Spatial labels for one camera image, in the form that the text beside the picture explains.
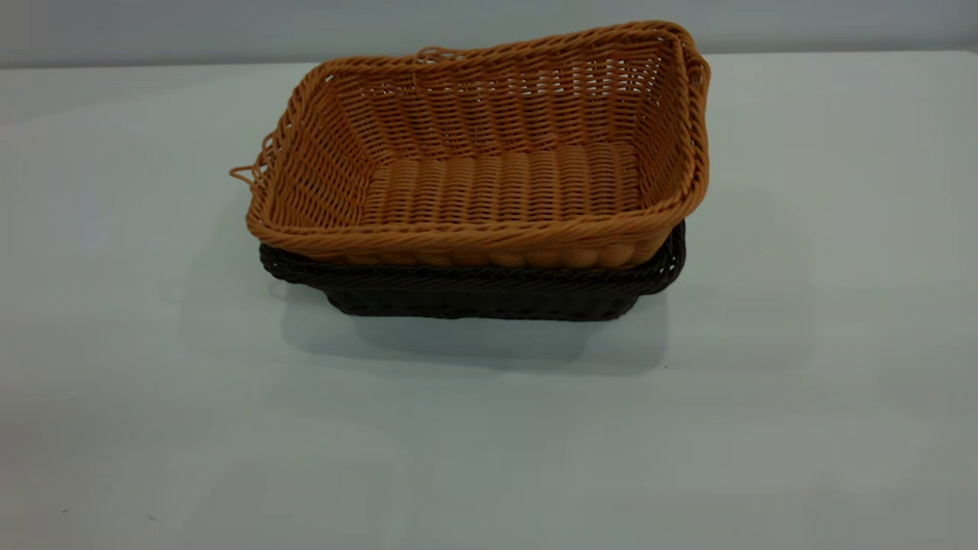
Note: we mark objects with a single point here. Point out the orange woven wicker basket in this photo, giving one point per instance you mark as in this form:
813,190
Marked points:
497,183

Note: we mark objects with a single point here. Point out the black woven wicker basket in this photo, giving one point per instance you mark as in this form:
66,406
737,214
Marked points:
474,296

